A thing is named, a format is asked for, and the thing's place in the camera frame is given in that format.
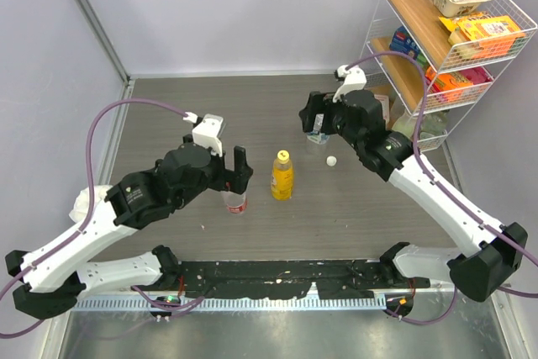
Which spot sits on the orange red snack pack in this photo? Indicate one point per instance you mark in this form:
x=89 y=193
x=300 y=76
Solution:
x=452 y=86

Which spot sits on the white pink snack bag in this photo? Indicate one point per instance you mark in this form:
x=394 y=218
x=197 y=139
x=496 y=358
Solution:
x=385 y=102

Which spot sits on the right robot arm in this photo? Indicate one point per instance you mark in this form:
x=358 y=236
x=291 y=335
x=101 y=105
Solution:
x=486 y=252

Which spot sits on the red cap clear bottle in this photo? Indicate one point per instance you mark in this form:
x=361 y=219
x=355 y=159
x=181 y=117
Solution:
x=235 y=203

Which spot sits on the white blue bottle cap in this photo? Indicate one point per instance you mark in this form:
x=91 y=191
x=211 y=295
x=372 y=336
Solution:
x=331 y=160

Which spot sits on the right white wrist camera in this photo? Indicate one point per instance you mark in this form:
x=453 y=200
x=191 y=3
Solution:
x=352 y=79

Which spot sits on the pale green bottle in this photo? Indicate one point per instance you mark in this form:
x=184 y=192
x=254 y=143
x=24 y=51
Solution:
x=405 y=124

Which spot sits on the clear glass jar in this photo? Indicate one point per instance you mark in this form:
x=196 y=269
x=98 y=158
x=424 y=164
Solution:
x=433 y=125

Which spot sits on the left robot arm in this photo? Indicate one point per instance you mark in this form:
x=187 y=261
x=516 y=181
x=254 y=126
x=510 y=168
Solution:
x=62 y=273

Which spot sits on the yellow juice bottle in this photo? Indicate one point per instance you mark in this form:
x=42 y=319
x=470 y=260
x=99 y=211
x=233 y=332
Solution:
x=282 y=176

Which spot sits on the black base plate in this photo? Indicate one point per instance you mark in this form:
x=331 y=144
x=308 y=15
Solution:
x=284 y=280

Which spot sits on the white wire shelf rack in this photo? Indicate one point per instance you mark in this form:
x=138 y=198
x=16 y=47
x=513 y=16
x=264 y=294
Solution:
x=438 y=58

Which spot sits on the blue snack box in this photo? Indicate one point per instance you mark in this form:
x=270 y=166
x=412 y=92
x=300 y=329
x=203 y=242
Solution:
x=402 y=42

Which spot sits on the white slotted cable duct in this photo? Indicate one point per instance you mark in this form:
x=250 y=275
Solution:
x=312 y=301

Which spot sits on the white crumpled cloth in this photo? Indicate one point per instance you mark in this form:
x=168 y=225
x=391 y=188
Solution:
x=82 y=202

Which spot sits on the orange yellow snack box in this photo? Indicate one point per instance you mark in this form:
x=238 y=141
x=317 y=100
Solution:
x=482 y=36

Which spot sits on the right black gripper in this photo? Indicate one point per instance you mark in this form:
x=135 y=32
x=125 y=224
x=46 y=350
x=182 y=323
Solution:
x=313 y=107

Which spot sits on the clear Pocari water bottle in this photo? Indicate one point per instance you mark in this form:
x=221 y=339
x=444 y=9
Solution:
x=316 y=142

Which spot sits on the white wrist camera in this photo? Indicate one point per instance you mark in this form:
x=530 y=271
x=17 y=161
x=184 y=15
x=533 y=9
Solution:
x=352 y=79
x=207 y=131

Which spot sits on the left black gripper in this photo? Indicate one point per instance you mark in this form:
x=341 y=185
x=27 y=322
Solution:
x=235 y=181

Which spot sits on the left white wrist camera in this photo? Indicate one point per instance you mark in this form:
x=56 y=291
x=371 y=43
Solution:
x=207 y=131

